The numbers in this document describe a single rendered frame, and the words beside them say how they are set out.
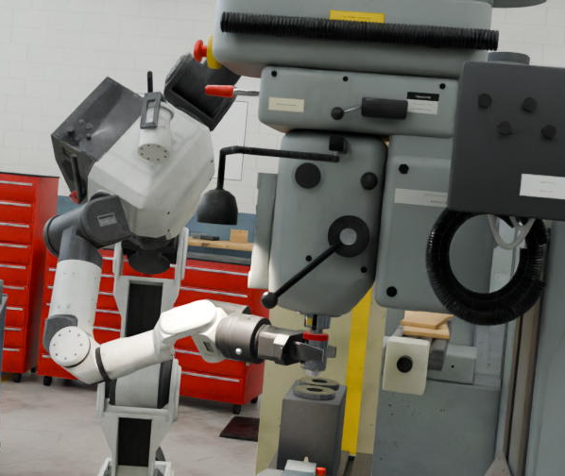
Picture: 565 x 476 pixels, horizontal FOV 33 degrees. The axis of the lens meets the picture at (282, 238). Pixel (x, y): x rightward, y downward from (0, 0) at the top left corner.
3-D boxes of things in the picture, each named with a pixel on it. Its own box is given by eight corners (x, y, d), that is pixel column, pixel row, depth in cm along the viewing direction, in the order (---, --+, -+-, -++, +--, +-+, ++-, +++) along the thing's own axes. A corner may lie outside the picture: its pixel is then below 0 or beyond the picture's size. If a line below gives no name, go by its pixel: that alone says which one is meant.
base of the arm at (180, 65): (149, 99, 224) (157, 94, 213) (179, 54, 225) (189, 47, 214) (202, 137, 228) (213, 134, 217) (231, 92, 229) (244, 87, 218)
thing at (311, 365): (316, 372, 172) (318, 341, 172) (295, 367, 175) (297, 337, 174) (331, 369, 176) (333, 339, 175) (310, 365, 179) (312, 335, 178)
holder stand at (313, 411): (273, 485, 203) (282, 392, 202) (288, 458, 224) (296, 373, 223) (331, 493, 201) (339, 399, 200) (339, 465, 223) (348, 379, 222)
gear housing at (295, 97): (254, 123, 162) (260, 63, 162) (275, 132, 187) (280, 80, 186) (455, 139, 158) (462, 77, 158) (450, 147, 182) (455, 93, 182)
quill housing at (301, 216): (259, 312, 166) (276, 125, 164) (276, 299, 186) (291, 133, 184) (370, 324, 163) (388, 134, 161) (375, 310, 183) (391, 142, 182)
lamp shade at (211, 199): (195, 220, 175) (197, 186, 174) (233, 223, 176) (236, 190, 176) (198, 222, 168) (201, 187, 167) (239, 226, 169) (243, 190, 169)
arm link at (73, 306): (26, 365, 183) (45, 256, 192) (54, 383, 195) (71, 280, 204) (83, 365, 181) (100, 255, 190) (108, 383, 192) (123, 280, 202)
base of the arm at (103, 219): (63, 275, 205) (33, 230, 202) (100, 244, 214) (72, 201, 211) (107, 259, 195) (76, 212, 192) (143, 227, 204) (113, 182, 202)
